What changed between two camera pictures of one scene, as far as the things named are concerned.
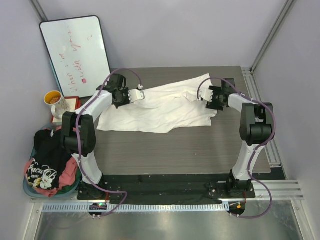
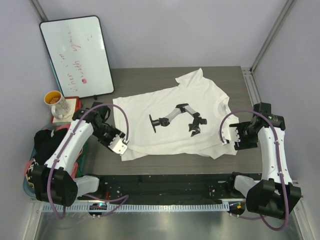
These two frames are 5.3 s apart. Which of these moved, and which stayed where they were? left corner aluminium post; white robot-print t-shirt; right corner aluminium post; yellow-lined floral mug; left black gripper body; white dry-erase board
Moved: left black gripper body; white robot-print t-shirt
Stayed: yellow-lined floral mug; left corner aluminium post; right corner aluminium post; white dry-erase board
